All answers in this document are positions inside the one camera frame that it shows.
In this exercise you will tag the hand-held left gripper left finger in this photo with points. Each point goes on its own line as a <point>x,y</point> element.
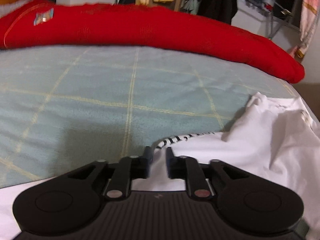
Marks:
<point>148,156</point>

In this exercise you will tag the metal clothes drying rack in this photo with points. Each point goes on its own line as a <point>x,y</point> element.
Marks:
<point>275,20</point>

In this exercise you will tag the pink patterned curtain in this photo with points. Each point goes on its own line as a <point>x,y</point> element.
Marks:
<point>308,10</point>

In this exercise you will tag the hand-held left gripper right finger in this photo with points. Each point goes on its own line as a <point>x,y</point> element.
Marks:
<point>170,156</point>

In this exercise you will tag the red quilt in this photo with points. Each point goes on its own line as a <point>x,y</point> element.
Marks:
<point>150,25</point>

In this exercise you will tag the white printed t-shirt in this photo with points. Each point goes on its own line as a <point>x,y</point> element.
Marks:
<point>250,142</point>

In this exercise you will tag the red item on rack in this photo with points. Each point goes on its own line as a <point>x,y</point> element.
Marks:
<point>268,7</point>

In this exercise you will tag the black hanging jacket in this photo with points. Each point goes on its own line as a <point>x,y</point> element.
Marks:
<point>220,2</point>

